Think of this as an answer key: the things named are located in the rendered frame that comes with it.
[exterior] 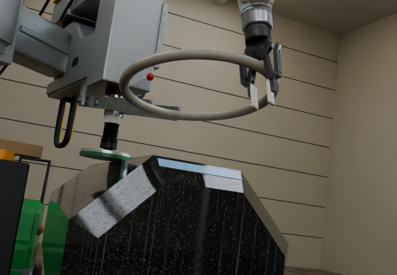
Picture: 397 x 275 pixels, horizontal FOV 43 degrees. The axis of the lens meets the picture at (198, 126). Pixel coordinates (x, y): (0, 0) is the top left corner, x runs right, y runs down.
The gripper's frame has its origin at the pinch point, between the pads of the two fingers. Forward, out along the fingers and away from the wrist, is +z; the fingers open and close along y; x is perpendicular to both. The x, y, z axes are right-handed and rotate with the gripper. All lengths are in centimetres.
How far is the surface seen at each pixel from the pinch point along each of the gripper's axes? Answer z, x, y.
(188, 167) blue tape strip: 11.1, -14.6, 35.1
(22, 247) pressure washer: 15, -95, 217
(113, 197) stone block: 22, 5, 49
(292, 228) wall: -64, -646, 270
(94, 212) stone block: 27, 9, 53
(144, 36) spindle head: -53, -27, 64
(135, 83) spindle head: -33, -27, 69
